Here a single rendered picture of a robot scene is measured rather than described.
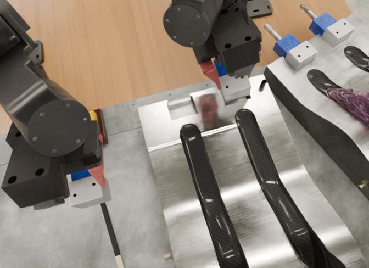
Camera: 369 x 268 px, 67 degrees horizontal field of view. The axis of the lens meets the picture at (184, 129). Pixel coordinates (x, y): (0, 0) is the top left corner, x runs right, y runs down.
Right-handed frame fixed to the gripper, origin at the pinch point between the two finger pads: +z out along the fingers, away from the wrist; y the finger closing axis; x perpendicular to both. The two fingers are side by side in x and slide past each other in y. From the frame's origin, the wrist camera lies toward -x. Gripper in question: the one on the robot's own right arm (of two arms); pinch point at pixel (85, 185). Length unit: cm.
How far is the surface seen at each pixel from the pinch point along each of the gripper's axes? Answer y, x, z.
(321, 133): 44.5, 4.7, 9.4
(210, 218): 17.3, -6.1, 9.4
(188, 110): 20.0, 14.1, 2.2
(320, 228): 32.4, -13.2, 8.9
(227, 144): 24.4, 4.3, 4.5
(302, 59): 45.5, 16.0, -1.3
